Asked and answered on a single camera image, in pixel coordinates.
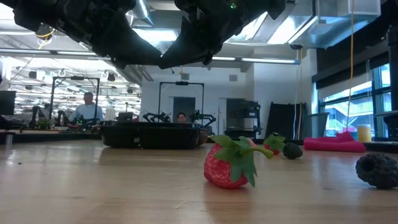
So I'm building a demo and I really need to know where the brown toy kiwi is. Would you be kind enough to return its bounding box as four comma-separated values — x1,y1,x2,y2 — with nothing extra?
198,129,209,146

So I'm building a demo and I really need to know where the black toy blackberry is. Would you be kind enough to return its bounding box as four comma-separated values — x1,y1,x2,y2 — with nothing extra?
282,142,303,161
355,152,398,190

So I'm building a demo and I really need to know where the black overhead camera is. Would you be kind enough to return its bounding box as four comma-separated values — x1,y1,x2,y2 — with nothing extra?
34,22,57,41

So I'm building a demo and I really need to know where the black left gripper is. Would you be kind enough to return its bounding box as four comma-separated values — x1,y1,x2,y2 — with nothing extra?
30,0,162,70

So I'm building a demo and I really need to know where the large red toy strawberry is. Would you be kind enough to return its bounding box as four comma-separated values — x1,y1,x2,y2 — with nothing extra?
203,135,275,190

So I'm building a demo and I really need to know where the hanging yellow cord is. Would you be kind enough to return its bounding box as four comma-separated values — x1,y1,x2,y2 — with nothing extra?
346,0,356,131

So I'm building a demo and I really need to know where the black equipment rack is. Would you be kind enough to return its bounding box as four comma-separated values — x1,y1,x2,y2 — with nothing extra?
225,98,262,139

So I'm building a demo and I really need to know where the black standing panel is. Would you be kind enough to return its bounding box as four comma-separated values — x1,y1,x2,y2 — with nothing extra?
266,101,308,141

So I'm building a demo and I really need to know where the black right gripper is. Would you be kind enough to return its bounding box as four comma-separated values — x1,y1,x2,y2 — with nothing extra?
157,0,287,70

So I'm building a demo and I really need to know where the black plastic tupperware container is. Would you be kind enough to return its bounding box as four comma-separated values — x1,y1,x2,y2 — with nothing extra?
101,121,201,150

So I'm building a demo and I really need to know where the pink-red folded cloth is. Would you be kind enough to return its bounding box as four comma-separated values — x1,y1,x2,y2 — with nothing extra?
303,131,367,154

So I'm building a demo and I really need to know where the dark grey door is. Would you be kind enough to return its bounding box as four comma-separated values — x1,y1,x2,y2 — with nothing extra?
172,96,197,122

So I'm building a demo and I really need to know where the leafy red toy strawberry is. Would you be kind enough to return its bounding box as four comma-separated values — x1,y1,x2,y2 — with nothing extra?
263,133,287,156

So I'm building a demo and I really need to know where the grey bin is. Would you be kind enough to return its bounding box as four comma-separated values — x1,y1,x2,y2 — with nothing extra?
306,112,330,139

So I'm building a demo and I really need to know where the yellow cylindrical cup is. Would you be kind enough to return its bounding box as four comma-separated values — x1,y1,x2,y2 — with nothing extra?
356,124,372,143

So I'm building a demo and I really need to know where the black camera rig frame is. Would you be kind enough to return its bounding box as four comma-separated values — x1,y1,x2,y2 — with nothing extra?
158,81,205,124
49,76,101,121

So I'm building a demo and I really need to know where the black computer monitor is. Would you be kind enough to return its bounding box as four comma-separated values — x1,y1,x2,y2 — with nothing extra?
0,90,17,116

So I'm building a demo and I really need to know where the standing person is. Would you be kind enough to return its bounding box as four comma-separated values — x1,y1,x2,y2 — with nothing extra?
68,91,105,122

